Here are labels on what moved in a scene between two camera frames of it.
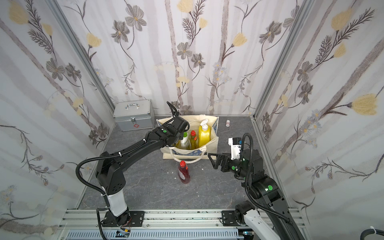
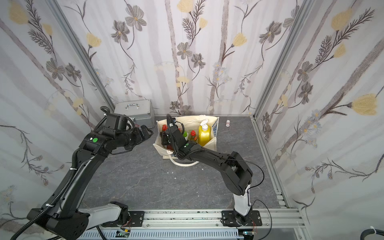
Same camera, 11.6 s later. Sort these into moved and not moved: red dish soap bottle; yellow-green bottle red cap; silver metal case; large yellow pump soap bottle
Moved: red dish soap bottle
Not moved: silver metal case; yellow-green bottle red cap; large yellow pump soap bottle
